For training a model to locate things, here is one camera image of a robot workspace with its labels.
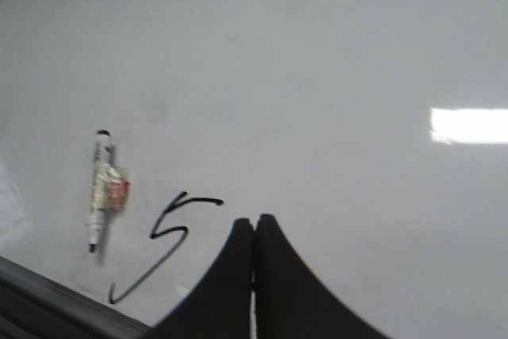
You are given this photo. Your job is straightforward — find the aluminium whiteboard tray rail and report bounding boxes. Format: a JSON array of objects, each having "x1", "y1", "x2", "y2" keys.
[{"x1": 1, "y1": 257, "x2": 151, "y2": 338}]

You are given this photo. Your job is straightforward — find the white whiteboard marker with tape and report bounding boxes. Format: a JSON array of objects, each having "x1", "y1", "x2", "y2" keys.
[{"x1": 87, "y1": 129, "x2": 130, "y2": 253}]

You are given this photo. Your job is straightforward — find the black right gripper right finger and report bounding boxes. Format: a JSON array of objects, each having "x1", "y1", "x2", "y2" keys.
[{"x1": 253, "y1": 214, "x2": 387, "y2": 338}]

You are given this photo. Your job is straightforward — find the white whiteboard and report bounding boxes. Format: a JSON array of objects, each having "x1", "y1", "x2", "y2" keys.
[{"x1": 1, "y1": 0, "x2": 507, "y2": 338}]

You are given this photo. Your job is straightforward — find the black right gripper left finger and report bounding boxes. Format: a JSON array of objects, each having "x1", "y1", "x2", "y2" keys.
[{"x1": 148, "y1": 218, "x2": 254, "y2": 338}]

